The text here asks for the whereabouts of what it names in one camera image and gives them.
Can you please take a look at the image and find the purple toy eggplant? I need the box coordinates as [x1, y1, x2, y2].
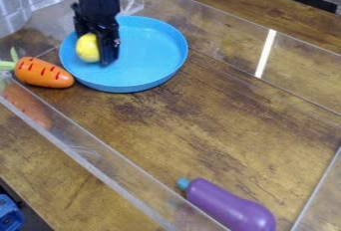
[176, 177, 276, 231]

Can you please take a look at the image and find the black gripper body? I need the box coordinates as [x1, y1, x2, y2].
[70, 0, 124, 32]

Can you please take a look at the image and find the yellow toy lemon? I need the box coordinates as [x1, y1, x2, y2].
[76, 34, 100, 63]

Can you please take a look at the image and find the orange toy carrot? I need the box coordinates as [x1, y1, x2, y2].
[0, 48, 74, 89]

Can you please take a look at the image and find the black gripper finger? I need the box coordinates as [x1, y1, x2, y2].
[73, 18, 96, 37]
[96, 27, 121, 66]

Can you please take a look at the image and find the blue round tray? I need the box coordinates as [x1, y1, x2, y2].
[58, 16, 187, 93]

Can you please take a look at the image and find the blue object at corner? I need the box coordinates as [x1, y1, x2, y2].
[0, 194, 23, 231]

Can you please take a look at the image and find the clear acrylic enclosure wall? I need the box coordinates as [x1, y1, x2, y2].
[0, 0, 341, 231]

